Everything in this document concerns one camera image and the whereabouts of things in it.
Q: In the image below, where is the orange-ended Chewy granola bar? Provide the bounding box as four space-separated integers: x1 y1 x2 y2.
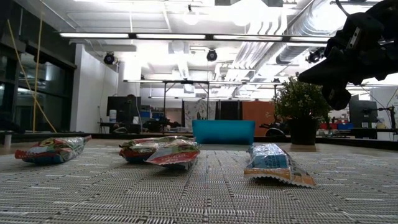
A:
243 142 317 189

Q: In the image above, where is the potted green plant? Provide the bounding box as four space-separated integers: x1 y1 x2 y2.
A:
266 72 333 146

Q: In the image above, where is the black right camera cable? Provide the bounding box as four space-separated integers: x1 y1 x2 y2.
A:
335 0 351 18

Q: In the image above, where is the yellow slanted pole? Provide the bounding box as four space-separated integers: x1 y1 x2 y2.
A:
6 18 58 134

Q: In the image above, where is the white short post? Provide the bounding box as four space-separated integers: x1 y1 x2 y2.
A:
3 130 13 149

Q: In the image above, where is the silver ventilation duct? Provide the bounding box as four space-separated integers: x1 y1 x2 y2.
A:
275 0 346 65

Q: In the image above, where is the black cabinet panel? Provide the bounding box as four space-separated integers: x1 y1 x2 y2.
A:
217 100 243 121

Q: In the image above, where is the black computer monitor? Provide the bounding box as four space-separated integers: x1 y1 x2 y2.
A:
348 98 379 129
106 95 142 118

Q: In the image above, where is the red-ended Chewy granola bar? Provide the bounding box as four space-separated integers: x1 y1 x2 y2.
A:
119 135 196 164
14 134 93 166
145 139 201 171

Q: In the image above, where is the blue plastic bin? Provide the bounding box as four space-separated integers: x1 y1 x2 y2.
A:
192 119 256 146

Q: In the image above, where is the round pendant lamp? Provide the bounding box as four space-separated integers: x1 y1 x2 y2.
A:
182 4 200 26

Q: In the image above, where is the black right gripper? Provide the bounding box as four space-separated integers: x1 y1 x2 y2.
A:
297 12 398 90

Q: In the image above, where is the black office chair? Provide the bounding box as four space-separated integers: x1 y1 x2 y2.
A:
259 123 286 138

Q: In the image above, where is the grey woven table mat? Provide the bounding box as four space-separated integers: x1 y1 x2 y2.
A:
0 143 398 224

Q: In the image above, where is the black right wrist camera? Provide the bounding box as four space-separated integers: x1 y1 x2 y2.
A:
321 85 353 111

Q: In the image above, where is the overhead light bar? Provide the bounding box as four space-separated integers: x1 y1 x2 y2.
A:
58 32 332 43

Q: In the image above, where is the white patterned cloth panel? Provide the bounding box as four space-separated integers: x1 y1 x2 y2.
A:
182 99 218 130

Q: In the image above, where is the black lit table frame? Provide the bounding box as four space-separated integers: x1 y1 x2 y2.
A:
123 79 284 125

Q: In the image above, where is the orange cabinet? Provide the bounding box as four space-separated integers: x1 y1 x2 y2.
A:
242 100 276 137

